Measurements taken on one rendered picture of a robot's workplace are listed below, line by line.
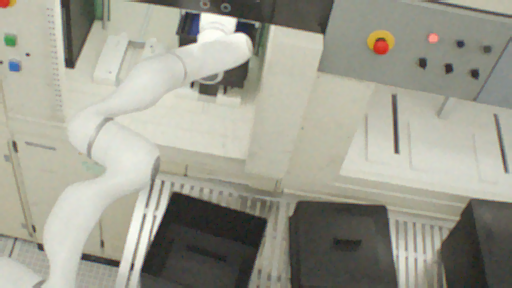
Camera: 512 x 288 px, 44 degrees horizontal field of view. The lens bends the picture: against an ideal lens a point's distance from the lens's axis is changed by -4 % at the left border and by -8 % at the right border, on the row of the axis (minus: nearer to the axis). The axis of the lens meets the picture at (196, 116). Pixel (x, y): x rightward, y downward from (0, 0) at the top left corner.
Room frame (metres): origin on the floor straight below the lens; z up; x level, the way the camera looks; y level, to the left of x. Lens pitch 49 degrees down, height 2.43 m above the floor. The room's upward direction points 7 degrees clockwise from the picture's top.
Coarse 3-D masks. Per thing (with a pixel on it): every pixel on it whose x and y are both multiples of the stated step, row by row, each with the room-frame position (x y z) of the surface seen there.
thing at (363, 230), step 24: (312, 216) 1.04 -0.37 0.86; (336, 216) 1.05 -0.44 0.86; (360, 216) 1.06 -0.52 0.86; (384, 216) 1.07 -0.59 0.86; (312, 240) 0.96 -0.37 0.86; (336, 240) 0.96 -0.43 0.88; (360, 240) 0.96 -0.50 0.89; (384, 240) 0.98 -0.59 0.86; (312, 264) 0.88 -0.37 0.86; (336, 264) 0.89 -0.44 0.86; (360, 264) 0.90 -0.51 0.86; (384, 264) 0.90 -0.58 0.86
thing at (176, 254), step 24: (168, 216) 1.00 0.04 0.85; (192, 216) 1.02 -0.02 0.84; (216, 216) 1.00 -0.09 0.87; (240, 216) 0.99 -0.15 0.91; (168, 240) 0.96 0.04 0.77; (192, 240) 0.97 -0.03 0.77; (216, 240) 0.98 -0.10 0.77; (240, 240) 0.98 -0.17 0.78; (144, 264) 0.80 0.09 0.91; (168, 264) 0.89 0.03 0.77; (192, 264) 0.89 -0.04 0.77; (216, 264) 0.90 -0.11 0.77; (240, 264) 0.91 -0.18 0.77
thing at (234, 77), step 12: (180, 12) 1.53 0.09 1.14; (180, 24) 1.48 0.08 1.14; (252, 24) 1.58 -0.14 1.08; (180, 36) 1.43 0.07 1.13; (192, 36) 1.43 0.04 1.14; (252, 36) 1.47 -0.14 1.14; (252, 48) 1.42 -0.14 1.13; (228, 72) 1.42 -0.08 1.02; (240, 72) 1.42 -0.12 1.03; (192, 84) 1.43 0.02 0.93; (216, 84) 1.42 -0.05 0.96; (228, 84) 1.42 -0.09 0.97; (240, 84) 1.42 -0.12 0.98
